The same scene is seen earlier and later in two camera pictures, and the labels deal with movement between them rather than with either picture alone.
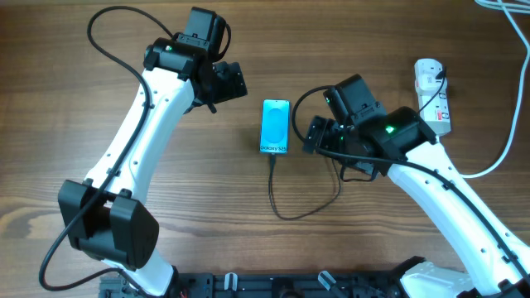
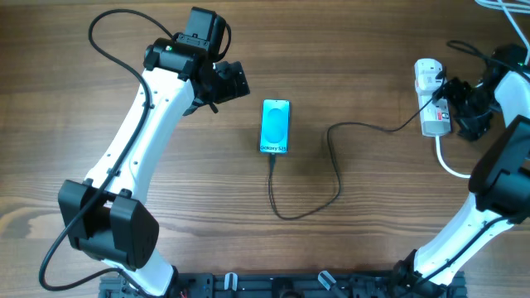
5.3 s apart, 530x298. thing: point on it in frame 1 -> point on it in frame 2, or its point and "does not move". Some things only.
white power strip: [431, 89] does not move
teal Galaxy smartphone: [275, 127] does not move
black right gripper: [330, 127] -> [472, 126]
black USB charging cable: [340, 172] does not move
